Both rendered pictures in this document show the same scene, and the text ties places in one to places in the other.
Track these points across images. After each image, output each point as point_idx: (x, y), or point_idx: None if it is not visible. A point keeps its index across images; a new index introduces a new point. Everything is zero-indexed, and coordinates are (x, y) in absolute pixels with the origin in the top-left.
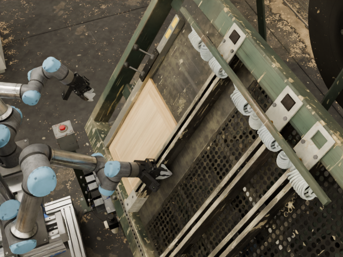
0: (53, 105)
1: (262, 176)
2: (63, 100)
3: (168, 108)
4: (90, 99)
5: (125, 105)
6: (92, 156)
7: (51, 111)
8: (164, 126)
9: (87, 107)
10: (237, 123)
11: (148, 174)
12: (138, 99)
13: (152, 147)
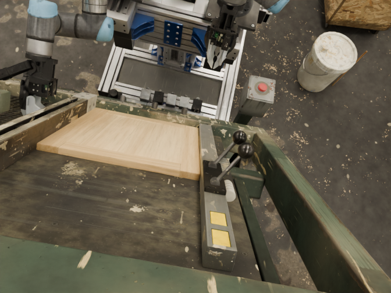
0: (386, 179)
1: None
2: (390, 193)
3: (106, 161)
4: (208, 56)
5: (212, 145)
6: (93, 6)
7: (377, 172)
8: (91, 145)
9: (362, 215)
10: None
11: (20, 69)
12: (194, 156)
13: (101, 132)
